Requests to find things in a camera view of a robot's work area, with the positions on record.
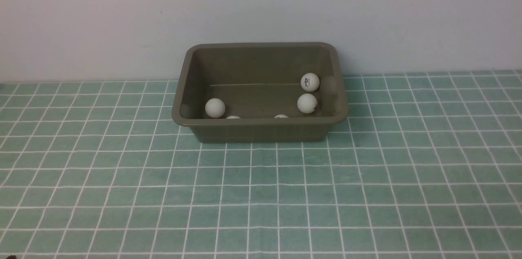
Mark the green checkered tablecloth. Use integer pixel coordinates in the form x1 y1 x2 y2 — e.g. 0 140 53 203
0 71 522 259

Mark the olive plastic bin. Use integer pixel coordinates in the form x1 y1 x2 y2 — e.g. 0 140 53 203
171 42 349 143

